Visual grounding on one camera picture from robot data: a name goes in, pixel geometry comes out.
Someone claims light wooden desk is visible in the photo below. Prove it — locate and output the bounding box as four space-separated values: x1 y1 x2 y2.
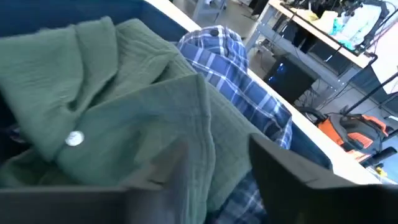
144 0 382 186

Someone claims white workbench with equipment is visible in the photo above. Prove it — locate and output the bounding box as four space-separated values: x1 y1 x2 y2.
245 0 379 94

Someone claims dark green button shirt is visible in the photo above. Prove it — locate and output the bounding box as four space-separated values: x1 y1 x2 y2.
0 16 271 224

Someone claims orange black shop vacuum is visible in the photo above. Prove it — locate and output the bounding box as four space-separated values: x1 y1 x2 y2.
297 105 394 162

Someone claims black computer tower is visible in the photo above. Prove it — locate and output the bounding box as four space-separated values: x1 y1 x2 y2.
263 55 318 105

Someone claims navy white striped fabric bin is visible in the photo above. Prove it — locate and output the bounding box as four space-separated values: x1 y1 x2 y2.
0 0 334 171

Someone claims blue plaid shirt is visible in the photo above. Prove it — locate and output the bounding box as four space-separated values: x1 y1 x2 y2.
176 24 293 224

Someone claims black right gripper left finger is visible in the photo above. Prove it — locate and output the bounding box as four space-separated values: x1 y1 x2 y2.
0 141 191 224

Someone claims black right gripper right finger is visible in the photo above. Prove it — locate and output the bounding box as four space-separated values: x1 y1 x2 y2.
248 133 398 224

